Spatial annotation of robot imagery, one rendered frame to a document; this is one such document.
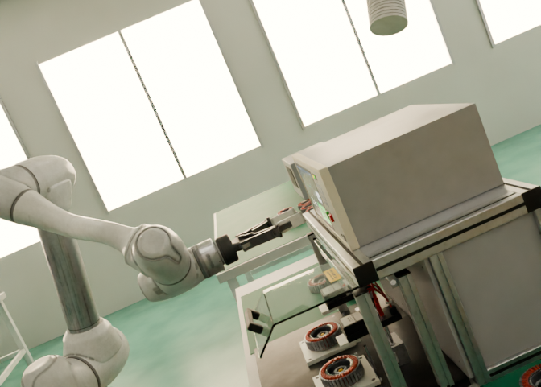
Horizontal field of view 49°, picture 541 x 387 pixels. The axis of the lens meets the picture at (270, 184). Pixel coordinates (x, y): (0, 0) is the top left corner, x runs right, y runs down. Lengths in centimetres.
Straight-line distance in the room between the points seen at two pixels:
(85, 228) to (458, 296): 88
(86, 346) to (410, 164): 114
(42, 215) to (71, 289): 35
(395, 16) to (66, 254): 159
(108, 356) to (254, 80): 452
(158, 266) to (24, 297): 542
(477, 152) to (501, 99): 545
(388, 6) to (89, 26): 416
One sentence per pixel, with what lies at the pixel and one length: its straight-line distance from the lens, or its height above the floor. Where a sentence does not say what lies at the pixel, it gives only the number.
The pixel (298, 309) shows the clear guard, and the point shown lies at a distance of 132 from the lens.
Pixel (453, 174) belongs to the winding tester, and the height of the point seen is 118.
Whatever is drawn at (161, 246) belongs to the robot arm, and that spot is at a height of 131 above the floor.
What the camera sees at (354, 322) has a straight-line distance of 151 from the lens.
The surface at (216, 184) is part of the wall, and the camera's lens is 617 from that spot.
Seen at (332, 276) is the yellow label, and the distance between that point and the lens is 142.
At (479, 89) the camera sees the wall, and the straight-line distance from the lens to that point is 677.
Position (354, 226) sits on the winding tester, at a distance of 136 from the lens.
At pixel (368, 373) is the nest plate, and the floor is 78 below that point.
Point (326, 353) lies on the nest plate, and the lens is 174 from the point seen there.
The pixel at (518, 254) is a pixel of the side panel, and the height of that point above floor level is 99.
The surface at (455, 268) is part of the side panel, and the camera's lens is 135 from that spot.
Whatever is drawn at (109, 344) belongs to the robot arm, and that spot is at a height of 99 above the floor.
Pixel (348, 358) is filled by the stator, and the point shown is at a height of 82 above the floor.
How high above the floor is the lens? 153
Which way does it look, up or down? 9 degrees down
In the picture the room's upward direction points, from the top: 23 degrees counter-clockwise
